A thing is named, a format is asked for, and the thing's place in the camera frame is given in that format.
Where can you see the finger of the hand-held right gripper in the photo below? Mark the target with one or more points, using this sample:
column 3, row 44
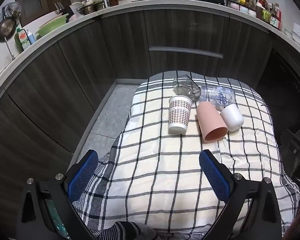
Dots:
column 296, row 152

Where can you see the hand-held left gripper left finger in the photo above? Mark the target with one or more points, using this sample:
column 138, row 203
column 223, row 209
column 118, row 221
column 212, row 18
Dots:
column 82, row 173

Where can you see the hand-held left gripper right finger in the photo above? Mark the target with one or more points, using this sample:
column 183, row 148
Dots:
column 215, row 177

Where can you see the pink plastic cup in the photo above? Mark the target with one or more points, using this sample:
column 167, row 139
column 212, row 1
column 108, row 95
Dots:
column 210, row 120

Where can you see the small white cup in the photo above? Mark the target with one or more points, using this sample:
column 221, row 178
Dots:
column 232, row 117

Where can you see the brown patterned paper cup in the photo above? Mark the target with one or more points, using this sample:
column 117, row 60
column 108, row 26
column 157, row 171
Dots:
column 178, row 115

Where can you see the clear glass cup blue print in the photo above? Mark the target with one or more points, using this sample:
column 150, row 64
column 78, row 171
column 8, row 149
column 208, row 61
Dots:
column 220, row 96

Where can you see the clear faceted glass cup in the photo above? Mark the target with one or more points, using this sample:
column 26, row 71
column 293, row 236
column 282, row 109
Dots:
column 185, row 87

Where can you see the white black checked cloth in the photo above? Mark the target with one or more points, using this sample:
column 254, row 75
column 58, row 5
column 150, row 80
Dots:
column 152, row 180

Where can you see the black built-in appliance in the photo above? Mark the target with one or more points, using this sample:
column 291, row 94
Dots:
column 285, row 85

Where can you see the dark wood kitchen cabinets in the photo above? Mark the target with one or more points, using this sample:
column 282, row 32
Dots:
column 65, row 67

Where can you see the stack of white bowls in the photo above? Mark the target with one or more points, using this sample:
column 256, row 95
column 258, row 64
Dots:
column 296, row 37

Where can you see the blue plastic bottle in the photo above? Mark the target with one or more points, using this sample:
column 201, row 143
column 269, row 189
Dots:
column 31, row 37

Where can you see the green dish soap bottle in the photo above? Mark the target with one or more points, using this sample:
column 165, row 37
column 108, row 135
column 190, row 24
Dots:
column 22, row 40

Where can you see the red cap sauce bottle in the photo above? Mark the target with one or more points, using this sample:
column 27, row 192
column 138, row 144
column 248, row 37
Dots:
column 260, row 10

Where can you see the green plastic basin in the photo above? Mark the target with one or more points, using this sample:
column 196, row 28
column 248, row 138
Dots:
column 50, row 27

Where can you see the light blue small container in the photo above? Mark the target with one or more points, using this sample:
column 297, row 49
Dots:
column 243, row 9

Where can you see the steel frying pan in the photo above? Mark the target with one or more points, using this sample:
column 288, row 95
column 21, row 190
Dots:
column 5, row 30

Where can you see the steel cooking pot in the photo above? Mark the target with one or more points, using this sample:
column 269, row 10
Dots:
column 90, row 8

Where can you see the knife block with knives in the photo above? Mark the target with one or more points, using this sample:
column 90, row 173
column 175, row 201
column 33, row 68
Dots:
column 59, row 8

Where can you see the white kitchen countertop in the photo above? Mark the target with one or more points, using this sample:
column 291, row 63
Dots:
column 130, row 6

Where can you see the brown lid jar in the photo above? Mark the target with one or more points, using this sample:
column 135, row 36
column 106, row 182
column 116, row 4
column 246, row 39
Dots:
column 113, row 1

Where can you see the round metal strainer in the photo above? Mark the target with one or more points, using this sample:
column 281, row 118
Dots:
column 12, row 10

